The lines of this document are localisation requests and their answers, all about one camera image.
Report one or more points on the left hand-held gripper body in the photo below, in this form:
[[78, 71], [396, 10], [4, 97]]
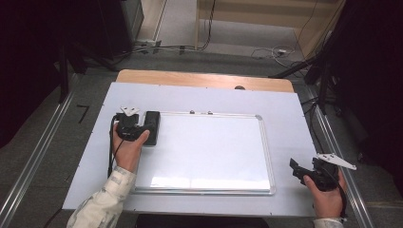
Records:
[[128, 128]]

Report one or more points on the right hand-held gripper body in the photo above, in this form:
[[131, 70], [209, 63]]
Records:
[[324, 179]]

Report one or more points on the black whiteboard eraser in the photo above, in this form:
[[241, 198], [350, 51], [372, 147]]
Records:
[[152, 117]]

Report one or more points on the person's right hand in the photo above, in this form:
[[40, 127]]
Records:
[[328, 202]]

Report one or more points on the person's left hand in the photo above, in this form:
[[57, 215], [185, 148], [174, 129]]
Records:
[[128, 155]]

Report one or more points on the silver-framed whiteboard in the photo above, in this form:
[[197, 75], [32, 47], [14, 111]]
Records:
[[215, 152]]

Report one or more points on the black metal stand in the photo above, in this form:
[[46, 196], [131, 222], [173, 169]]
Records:
[[323, 91], [64, 76]]

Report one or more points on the grey power strip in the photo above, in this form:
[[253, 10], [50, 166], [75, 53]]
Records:
[[149, 43]]

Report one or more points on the black cabinet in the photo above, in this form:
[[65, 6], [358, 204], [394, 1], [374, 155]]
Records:
[[117, 25]]

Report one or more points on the person's dark clothing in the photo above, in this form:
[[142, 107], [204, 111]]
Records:
[[202, 222]]

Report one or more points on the dark curtain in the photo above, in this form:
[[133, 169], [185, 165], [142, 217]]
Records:
[[28, 57], [374, 79]]

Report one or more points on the light wooden shelf unit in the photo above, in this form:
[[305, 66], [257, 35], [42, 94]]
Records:
[[253, 12]]

